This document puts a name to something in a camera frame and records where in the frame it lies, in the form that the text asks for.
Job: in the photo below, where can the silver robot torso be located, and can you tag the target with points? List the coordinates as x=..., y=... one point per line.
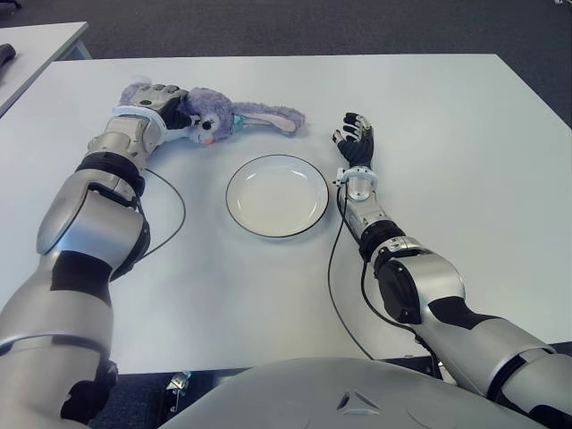
x=348, y=397

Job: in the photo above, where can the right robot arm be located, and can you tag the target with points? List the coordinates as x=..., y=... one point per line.
x=438, y=277

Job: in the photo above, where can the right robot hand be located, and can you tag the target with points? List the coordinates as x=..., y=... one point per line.
x=359, y=149

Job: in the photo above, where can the white plate black rim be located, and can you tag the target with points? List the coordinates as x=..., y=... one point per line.
x=277, y=196

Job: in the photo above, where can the black object on side table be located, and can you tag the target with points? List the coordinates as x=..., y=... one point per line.
x=6, y=56

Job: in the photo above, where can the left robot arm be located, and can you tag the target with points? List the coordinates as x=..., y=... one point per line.
x=76, y=223

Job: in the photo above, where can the white side table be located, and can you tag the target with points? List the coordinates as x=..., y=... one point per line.
x=40, y=49

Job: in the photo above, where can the purple plush bunny doll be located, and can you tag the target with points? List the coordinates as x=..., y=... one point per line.
x=214, y=105

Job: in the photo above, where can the metal bracket under table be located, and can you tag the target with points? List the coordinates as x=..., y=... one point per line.
x=179, y=382

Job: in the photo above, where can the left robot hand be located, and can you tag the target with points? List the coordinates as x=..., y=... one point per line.
x=152, y=96

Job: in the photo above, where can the white object on floor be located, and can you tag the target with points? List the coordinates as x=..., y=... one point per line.
x=563, y=2

